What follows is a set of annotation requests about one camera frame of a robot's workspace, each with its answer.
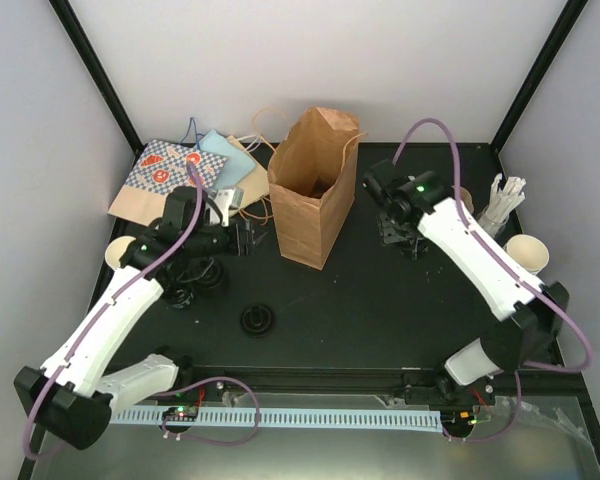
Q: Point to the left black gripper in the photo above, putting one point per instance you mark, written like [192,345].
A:
[243,239]

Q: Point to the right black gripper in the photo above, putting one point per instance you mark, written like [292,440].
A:
[388,232]

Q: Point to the black lid stack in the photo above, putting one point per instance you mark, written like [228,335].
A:
[210,275]
[257,320]

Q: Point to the brown paper bag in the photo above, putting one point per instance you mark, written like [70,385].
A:
[312,180]

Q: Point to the white straws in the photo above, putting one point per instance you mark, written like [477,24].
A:
[506,194]

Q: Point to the black sleeved paper cup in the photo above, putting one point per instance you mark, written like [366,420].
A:
[414,248]

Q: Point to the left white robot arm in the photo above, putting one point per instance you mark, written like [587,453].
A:
[173,258]

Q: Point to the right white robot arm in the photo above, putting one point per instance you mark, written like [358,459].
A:
[425,207]

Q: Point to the tan paper bag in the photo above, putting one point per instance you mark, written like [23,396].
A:
[255,184]

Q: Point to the light blue paper bag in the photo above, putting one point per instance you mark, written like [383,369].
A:
[223,164]

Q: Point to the far pulp cup carrier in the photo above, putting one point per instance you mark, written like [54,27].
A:
[463,196]

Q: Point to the blue checkered paper bag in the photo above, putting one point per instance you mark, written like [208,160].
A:
[161,168]

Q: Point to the left paper cup stack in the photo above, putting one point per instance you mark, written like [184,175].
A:
[115,252]

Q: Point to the paper cup stack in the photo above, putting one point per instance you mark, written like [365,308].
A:
[529,252]
[115,252]

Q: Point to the right paper cup stack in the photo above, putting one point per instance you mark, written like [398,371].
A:
[529,252]

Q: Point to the small circuit board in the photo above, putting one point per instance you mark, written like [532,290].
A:
[180,413]

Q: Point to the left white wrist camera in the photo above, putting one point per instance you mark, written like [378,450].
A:
[228,200]

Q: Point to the left black frame post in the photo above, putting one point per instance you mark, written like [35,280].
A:
[81,43]

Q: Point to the black frame post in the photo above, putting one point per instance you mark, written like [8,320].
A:
[81,43]
[556,38]

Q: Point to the light blue cable duct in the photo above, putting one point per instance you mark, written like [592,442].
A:
[295,418]

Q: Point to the right black frame post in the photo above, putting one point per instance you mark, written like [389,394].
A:
[556,38]

